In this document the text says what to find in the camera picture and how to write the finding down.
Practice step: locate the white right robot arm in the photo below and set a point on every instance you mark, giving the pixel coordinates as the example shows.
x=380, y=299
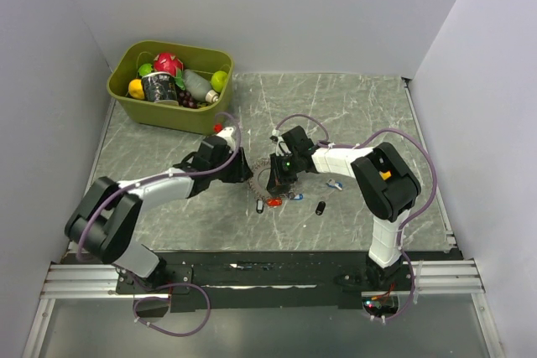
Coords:
x=388, y=186

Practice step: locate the green apple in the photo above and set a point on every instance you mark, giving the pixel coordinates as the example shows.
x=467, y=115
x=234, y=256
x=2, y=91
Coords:
x=218, y=80

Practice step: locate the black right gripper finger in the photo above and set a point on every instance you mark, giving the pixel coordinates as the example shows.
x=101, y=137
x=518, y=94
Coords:
x=288, y=170
x=274, y=179

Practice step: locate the black instant noodle cup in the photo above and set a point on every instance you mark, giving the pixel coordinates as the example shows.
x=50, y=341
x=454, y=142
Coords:
x=159, y=87

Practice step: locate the yellow lemon on table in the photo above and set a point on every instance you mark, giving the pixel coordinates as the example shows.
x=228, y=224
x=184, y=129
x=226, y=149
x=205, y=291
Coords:
x=385, y=175

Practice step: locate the yellow lemon in bin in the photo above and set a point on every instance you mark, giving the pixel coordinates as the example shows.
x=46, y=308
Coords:
x=135, y=89

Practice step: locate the olive green plastic bin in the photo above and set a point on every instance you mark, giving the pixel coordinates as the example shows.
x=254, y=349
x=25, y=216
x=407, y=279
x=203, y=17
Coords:
x=203, y=61

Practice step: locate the blue key tag key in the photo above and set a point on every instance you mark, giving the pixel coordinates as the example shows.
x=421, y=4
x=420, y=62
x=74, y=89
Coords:
x=334, y=184

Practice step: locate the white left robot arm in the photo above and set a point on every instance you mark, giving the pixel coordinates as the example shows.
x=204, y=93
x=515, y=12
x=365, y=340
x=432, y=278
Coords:
x=103, y=223

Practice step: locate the black key tag on disc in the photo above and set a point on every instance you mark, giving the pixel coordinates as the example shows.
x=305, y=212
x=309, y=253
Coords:
x=259, y=206

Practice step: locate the dark purple grapes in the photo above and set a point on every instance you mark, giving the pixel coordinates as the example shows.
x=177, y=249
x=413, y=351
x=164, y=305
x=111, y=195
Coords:
x=185, y=99

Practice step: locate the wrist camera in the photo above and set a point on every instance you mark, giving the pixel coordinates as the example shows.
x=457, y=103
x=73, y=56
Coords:
x=227, y=133
x=281, y=148

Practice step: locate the green lime in bin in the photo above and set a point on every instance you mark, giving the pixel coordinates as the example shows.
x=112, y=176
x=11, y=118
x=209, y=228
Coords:
x=145, y=69

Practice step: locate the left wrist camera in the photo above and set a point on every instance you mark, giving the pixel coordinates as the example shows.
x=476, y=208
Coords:
x=227, y=133

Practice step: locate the grey plastic bottle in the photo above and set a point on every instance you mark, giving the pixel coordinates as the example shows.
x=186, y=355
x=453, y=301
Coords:
x=199, y=87

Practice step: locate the red dragon fruit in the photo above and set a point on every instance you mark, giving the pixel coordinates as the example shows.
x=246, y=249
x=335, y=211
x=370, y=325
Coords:
x=169, y=63

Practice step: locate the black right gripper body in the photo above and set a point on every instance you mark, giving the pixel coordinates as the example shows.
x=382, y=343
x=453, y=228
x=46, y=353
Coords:
x=296, y=156

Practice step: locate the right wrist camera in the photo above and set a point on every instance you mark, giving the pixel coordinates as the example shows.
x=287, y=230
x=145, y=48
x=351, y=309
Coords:
x=281, y=148

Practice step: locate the loose black key tag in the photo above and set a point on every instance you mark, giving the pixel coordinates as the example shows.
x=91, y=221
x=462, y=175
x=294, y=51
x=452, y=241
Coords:
x=320, y=208

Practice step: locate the red key tag on disc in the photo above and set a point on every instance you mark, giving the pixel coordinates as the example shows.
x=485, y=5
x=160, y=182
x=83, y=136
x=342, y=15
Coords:
x=274, y=202

